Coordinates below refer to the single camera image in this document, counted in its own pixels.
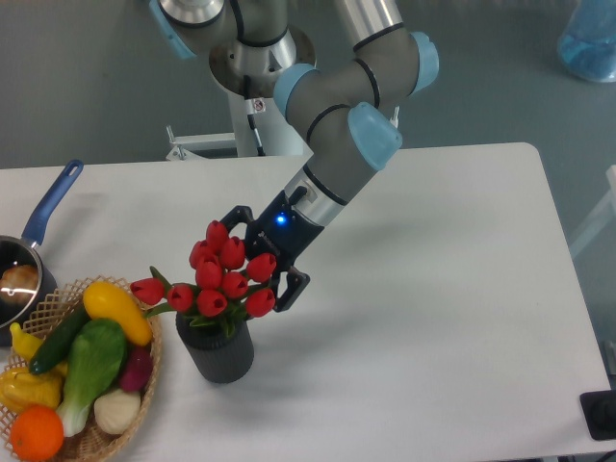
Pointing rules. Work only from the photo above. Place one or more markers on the green bok choy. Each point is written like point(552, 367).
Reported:
point(94, 360)

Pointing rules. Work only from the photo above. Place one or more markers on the blue handled saucepan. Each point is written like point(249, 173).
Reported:
point(24, 249)

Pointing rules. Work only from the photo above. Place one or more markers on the white garlic bulb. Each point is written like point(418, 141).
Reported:
point(114, 412)

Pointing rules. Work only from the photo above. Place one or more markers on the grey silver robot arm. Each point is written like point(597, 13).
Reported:
point(337, 115)

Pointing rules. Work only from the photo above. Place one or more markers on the white clamp post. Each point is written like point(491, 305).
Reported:
point(395, 117)

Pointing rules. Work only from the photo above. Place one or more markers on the yellow banana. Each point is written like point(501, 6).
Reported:
point(24, 344)

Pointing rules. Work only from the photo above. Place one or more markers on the orange fruit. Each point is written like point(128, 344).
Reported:
point(37, 434)

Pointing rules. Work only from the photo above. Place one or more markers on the white frame at right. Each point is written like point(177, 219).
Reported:
point(596, 220)

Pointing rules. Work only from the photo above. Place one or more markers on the yellow bell pepper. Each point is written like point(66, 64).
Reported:
point(20, 389)

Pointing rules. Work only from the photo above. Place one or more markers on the yellow squash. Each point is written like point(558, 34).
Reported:
point(104, 300)

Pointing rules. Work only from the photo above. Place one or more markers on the brown bread in pan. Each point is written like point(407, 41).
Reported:
point(19, 284)

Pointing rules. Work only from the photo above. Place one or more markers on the woven wicker basket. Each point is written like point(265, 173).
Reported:
point(91, 444)

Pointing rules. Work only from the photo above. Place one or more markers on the blue translucent water bottle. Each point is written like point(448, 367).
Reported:
point(587, 44)

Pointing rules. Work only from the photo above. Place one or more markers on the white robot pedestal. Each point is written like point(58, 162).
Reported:
point(261, 130)

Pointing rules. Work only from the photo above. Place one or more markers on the black device at edge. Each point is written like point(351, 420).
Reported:
point(599, 413)

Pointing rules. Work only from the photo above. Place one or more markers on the dark green cucumber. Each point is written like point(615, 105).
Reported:
point(57, 344)

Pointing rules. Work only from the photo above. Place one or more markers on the dark grey ribbed vase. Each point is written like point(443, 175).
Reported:
point(219, 359)

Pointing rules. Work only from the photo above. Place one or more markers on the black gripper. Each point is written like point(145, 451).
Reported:
point(283, 232)

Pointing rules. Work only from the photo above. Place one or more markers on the red tulip bouquet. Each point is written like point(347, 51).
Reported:
point(229, 287)

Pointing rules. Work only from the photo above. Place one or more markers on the purple red onion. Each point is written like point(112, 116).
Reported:
point(137, 370)

